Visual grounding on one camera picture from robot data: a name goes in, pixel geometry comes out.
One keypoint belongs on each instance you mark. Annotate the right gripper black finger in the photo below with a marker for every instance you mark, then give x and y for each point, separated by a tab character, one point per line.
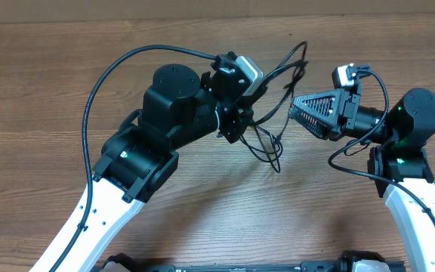
323	99
318	122

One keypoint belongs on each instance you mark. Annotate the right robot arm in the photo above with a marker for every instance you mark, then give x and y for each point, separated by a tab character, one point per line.
398	161

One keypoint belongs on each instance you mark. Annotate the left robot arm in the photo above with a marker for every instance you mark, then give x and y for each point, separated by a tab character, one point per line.
179	108

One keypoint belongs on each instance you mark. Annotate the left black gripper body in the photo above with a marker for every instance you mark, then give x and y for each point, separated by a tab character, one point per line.
229	122

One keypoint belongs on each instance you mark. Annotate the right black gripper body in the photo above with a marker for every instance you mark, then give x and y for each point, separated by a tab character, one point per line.
349	112

